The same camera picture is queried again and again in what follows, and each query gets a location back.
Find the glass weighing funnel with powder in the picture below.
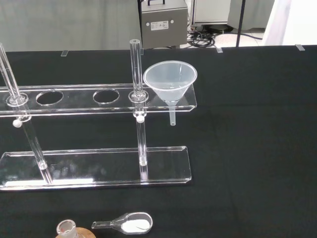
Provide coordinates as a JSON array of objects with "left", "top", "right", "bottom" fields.
[{"left": 91, "top": 212, "right": 154, "bottom": 235}]

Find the white cabinet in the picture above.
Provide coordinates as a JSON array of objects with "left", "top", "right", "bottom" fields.
[{"left": 191, "top": 0, "right": 231, "bottom": 26}]

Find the black tripod pole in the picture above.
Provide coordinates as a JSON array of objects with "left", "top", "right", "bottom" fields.
[{"left": 235, "top": 0, "right": 247, "bottom": 48}]

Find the clear acrylic funnel stand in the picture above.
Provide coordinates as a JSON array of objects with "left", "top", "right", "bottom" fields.
[{"left": 0, "top": 39, "right": 198, "bottom": 192}]

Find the grey metal equipment box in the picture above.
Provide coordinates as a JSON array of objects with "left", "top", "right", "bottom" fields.
[{"left": 137, "top": 0, "right": 188, "bottom": 50}]

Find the black bench cloth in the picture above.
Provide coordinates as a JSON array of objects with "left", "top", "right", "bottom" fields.
[{"left": 0, "top": 45, "right": 317, "bottom": 238}]

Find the cork ring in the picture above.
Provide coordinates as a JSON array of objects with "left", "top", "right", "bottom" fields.
[{"left": 54, "top": 226, "right": 96, "bottom": 238}]

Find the small round-bottom glass flask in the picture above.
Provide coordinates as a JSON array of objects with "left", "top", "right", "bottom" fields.
[{"left": 55, "top": 219, "right": 78, "bottom": 238}]

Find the black floor cable bundle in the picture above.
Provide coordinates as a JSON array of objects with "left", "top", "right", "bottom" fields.
[{"left": 186, "top": 24, "right": 230, "bottom": 48}]

